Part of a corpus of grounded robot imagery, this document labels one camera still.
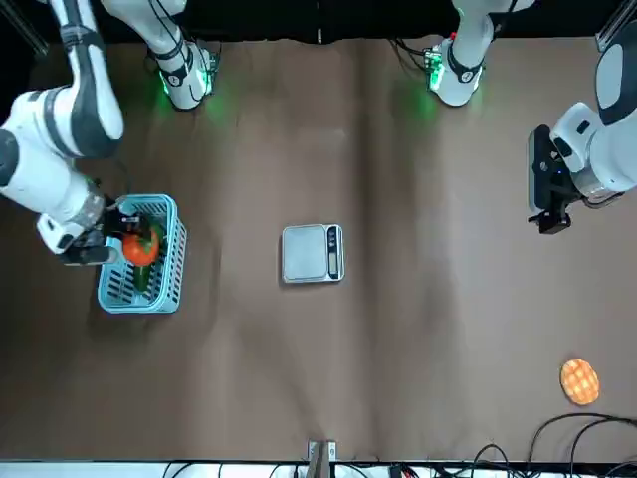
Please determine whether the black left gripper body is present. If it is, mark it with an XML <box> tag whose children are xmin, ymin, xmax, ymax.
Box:
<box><xmin>549</xmin><ymin>157</ymin><xmax>576</xmax><ymax>200</ymax></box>

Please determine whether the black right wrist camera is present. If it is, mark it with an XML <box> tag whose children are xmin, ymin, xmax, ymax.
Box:
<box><xmin>63</xmin><ymin>242</ymin><xmax>119</xmax><ymax>266</ymax></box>

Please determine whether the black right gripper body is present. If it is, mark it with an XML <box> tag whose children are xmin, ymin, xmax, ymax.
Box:
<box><xmin>101</xmin><ymin>206</ymin><xmax>128</xmax><ymax>239</ymax></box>

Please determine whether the orange-red toy tomato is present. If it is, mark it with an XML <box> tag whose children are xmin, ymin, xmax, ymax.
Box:
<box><xmin>121</xmin><ymin>230</ymin><xmax>161</xmax><ymax>267</ymax></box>

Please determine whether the black base cable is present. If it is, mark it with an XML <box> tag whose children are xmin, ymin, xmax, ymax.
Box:
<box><xmin>391</xmin><ymin>37</ymin><xmax>434</xmax><ymax>76</ymax></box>

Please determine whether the round orange waffle bread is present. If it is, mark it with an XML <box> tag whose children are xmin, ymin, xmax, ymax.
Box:
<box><xmin>559</xmin><ymin>358</ymin><xmax>600</xmax><ymax>405</ymax></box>

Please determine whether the silver digital kitchen scale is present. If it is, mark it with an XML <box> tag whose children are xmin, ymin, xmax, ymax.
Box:
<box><xmin>281</xmin><ymin>223</ymin><xmax>345</xmax><ymax>286</ymax></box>

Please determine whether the aluminium frame post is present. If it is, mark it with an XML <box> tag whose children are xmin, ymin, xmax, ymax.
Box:
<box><xmin>307</xmin><ymin>439</ymin><xmax>337</xmax><ymax>478</ymax></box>
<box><xmin>0</xmin><ymin>0</ymin><xmax>51</xmax><ymax>59</ymax></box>
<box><xmin>595</xmin><ymin>0</ymin><xmax>637</xmax><ymax>52</ymax></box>

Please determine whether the light blue plastic basket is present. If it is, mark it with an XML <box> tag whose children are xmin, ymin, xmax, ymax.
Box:
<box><xmin>97</xmin><ymin>193</ymin><xmax>188</xmax><ymax>315</ymax></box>

